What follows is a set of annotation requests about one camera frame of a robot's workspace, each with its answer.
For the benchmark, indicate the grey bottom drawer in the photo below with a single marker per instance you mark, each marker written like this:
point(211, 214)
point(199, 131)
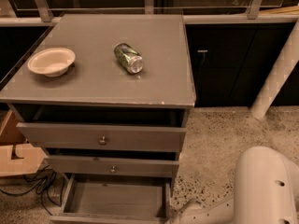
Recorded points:
point(99, 199)

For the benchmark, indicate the grey drawer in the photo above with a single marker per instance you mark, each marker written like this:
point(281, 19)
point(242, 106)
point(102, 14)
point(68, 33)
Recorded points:
point(108, 128)
point(108, 162)
point(99, 199)

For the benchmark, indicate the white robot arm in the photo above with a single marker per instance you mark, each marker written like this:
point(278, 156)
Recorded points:
point(265, 191)

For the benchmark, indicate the grey top drawer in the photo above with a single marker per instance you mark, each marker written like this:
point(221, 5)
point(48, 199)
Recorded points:
point(108, 128)

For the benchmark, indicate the grey drawer cabinet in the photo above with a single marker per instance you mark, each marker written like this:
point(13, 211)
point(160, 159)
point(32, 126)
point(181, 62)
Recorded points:
point(97, 79)

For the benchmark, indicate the grey middle drawer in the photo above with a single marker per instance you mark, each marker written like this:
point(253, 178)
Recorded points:
point(108, 162)

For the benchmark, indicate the green soda can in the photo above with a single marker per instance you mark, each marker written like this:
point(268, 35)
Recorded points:
point(129, 58)

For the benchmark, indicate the white paper bowl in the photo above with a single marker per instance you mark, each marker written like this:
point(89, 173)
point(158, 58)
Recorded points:
point(52, 62)

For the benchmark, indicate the white diagonal pillar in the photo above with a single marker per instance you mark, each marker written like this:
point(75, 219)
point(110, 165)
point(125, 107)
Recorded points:
point(281, 70)

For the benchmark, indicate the black low wall cabinet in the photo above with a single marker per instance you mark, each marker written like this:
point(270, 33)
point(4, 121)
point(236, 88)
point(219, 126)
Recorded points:
point(230, 62)

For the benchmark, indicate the metal window railing frame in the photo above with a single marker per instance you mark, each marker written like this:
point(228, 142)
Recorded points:
point(48, 12)

